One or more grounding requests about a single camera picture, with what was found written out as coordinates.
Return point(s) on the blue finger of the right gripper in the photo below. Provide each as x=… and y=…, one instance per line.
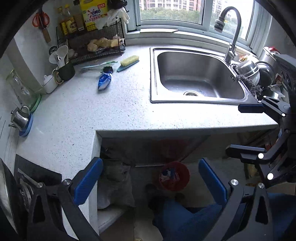
x=251, y=108

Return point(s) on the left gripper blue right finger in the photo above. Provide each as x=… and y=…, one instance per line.
x=215, y=180

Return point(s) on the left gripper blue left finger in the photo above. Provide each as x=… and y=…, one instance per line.
x=85, y=179

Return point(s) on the blue white plastic wrapper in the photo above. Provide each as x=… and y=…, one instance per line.
x=104, y=81

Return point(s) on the clear green blister package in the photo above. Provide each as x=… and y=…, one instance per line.
x=102, y=65

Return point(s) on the red trash bin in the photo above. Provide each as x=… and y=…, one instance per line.
x=174, y=176

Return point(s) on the dark steel wool scrubber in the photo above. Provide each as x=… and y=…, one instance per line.
x=255, y=90

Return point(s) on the black wok pan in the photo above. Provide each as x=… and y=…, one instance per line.
x=267, y=75

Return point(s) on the steel bowl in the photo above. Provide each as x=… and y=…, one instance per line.
x=249, y=70

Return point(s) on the person's blue jeans legs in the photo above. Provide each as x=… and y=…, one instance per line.
x=177, y=223

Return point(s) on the blue coaster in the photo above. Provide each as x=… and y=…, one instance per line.
x=27, y=128

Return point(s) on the stainless steel sink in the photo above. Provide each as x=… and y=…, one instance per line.
x=197, y=76

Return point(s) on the small steel teapot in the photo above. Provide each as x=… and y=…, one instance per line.
x=20, y=117

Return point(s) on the green coaster tray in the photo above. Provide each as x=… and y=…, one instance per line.
x=36, y=104

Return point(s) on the white ceramic sugar pot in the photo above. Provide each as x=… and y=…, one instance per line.
x=49, y=84

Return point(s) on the dark utensil holder mug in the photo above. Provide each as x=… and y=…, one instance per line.
x=64, y=73

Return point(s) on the small black cube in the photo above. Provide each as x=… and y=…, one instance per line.
x=108, y=69

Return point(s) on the yellow bristle scrub brush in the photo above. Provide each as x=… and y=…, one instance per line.
x=128, y=62

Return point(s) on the white rice spoon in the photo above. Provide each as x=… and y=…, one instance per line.
x=59, y=56

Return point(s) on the ginger roots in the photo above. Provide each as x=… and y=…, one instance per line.
x=101, y=43

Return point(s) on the dark sauce bottle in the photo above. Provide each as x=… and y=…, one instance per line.
x=69, y=20

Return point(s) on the white plastic bag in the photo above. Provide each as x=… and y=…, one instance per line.
x=112, y=17

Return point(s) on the yellow detergent jug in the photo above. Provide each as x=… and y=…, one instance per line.
x=93, y=10

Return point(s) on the black plastic bag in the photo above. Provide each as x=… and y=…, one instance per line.
x=116, y=4

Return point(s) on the window frame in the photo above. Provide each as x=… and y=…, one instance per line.
x=217, y=19

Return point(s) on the black wire rack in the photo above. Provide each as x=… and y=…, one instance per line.
x=79, y=42

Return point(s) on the red handled scissors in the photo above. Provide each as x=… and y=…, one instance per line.
x=41, y=20

